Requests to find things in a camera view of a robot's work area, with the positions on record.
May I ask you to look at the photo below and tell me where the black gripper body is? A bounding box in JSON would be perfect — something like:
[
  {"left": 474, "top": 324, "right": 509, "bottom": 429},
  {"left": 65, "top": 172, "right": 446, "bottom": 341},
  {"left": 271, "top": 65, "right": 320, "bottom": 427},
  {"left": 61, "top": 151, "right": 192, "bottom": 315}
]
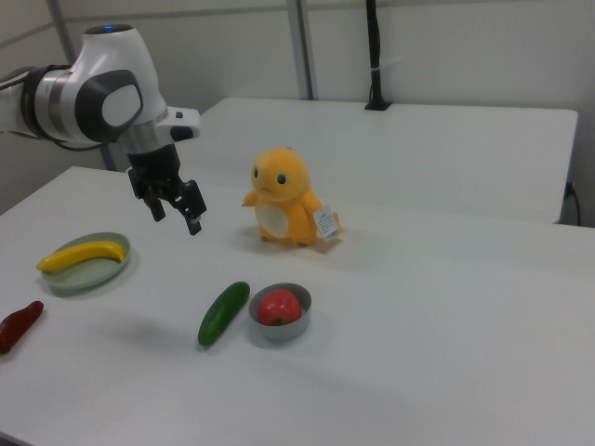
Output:
[{"left": 126, "top": 144, "right": 183, "bottom": 199}]

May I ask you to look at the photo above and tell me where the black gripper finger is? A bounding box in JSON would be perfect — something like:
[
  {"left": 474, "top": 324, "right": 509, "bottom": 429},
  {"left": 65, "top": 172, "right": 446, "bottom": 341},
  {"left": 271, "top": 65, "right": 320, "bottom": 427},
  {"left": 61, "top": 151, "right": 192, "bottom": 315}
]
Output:
[
  {"left": 141, "top": 183, "right": 167, "bottom": 223},
  {"left": 171, "top": 179, "right": 208, "bottom": 237}
]

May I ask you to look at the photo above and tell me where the red chili pepper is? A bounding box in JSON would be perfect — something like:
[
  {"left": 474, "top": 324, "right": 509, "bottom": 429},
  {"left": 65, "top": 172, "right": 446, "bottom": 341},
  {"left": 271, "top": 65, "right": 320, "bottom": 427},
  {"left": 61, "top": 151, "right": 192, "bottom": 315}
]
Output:
[{"left": 0, "top": 300, "right": 46, "bottom": 354}]

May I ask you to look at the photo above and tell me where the green plastic plate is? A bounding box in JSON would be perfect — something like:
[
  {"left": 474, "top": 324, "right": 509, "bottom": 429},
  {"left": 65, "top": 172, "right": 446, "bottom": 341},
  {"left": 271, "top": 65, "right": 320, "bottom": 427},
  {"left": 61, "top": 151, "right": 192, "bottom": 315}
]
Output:
[{"left": 42, "top": 231, "right": 131, "bottom": 297}]

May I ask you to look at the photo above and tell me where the yellow toy banana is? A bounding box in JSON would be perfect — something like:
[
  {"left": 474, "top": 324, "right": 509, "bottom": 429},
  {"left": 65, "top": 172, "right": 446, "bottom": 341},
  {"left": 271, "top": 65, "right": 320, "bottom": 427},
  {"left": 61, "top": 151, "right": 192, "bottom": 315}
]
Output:
[{"left": 36, "top": 240, "right": 127, "bottom": 273}]

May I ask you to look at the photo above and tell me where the orange plush dinosaur toy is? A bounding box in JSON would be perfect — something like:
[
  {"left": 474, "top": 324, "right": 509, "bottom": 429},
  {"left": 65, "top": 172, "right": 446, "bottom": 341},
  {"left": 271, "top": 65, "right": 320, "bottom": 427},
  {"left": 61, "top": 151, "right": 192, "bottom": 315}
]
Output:
[{"left": 240, "top": 146, "right": 348, "bottom": 247}]

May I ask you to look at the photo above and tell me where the green toy cucumber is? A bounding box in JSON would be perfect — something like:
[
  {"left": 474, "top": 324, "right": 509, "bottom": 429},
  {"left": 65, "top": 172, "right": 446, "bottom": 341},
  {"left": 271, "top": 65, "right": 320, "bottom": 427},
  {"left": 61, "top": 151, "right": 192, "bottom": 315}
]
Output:
[{"left": 198, "top": 281, "right": 251, "bottom": 348}]

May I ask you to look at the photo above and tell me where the white paper toy tag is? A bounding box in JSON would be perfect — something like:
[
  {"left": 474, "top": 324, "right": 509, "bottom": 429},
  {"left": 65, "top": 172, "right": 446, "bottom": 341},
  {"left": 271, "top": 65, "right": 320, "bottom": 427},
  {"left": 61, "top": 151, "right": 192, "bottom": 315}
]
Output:
[{"left": 313, "top": 203, "right": 339, "bottom": 239}]

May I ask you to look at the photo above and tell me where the red toy apple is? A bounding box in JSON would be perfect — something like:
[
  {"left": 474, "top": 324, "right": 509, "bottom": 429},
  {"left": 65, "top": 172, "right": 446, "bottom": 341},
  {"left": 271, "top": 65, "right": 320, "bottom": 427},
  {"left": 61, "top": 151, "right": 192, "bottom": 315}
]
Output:
[{"left": 258, "top": 288, "right": 303, "bottom": 326}]

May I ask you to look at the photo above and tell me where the grey round bowl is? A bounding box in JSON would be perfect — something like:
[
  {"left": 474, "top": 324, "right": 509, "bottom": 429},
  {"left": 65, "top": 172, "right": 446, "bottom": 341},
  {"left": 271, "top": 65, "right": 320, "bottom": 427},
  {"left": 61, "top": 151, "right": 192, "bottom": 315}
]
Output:
[{"left": 248, "top": 282, "right": 312, "bottom": 343}]

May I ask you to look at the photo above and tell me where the black camera stand pole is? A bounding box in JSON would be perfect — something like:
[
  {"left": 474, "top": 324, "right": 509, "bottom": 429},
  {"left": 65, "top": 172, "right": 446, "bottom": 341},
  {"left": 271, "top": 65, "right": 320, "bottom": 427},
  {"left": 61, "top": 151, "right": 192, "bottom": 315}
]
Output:
[{"left": 364, "top": 0, "right": 394, "bottom": 112}]

